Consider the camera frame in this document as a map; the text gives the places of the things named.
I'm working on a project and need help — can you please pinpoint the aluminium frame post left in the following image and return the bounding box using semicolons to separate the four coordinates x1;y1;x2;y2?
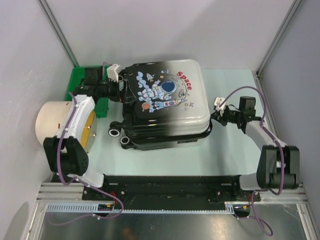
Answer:
37;0;80;67

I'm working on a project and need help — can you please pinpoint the beige cylindrical drum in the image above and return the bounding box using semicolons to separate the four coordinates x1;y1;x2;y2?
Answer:
35;101;97;152

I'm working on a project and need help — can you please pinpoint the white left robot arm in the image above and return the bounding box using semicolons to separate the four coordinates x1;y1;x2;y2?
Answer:
43;64;122;200

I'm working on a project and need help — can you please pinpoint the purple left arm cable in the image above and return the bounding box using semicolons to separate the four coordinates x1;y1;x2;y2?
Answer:
46;61;125;226

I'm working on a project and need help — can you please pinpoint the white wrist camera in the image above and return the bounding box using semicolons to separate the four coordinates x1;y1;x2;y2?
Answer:
213;97;226;116
106;63;122;83

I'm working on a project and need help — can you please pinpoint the aluminium frame post right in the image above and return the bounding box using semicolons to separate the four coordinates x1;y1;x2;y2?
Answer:
255;0;305;77

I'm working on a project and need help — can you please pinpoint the space astronaut print suitcase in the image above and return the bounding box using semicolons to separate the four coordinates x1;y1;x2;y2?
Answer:
108;59;213;151

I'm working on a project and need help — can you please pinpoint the grey slotted cable duct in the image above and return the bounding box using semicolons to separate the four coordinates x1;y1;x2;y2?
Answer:
46;201;253;215

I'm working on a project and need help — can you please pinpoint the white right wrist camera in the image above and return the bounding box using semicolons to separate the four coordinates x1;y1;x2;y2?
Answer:
213;97;226;116

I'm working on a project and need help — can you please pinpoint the green plastic bin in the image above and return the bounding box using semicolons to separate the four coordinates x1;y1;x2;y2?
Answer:
64;67;109;119

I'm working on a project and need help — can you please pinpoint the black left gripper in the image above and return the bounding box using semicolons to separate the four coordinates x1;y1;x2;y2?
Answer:
98;76;137;104

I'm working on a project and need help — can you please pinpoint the aluminium frame post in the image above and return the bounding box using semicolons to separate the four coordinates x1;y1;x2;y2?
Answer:
255;0;305;77
37;0;80;67

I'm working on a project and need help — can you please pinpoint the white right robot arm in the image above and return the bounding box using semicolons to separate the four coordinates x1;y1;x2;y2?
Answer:
211;96;300;201

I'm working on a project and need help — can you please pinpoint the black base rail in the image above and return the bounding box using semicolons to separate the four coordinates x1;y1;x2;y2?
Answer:
81;175;261;212

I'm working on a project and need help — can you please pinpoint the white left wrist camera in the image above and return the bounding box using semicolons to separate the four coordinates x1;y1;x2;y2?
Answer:
106;63;122;83

